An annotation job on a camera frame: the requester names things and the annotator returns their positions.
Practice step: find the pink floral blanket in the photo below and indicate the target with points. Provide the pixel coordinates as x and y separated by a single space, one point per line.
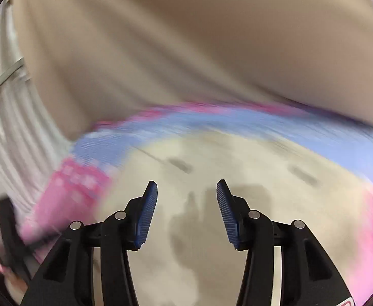
269 124

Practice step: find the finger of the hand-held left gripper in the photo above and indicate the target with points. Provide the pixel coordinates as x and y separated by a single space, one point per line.
11 229

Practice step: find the white pleated curtain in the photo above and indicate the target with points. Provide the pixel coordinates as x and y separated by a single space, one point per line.
11 153

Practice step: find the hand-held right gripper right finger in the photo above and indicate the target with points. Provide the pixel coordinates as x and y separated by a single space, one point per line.
226 213

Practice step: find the beige curtain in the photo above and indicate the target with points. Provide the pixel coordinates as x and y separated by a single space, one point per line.
173 44

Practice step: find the beige knit garment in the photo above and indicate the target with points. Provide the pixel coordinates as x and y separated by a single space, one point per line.
189 156

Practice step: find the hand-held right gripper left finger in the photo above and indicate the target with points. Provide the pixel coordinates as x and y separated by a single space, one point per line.
146 213

